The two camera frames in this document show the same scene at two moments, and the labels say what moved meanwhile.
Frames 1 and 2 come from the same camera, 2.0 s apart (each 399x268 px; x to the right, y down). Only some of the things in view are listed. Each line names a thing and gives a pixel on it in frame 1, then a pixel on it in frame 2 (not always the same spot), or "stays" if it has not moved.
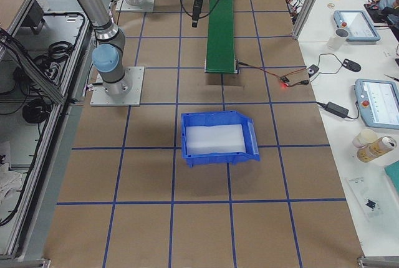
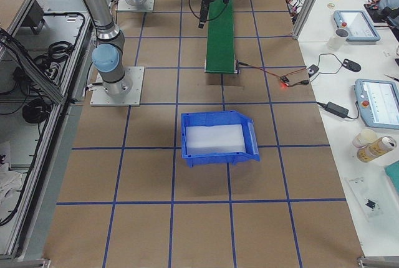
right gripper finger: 197,10 -> 203,14
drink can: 381,147 stays
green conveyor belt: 221,36 stays
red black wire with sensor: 283,80 stays
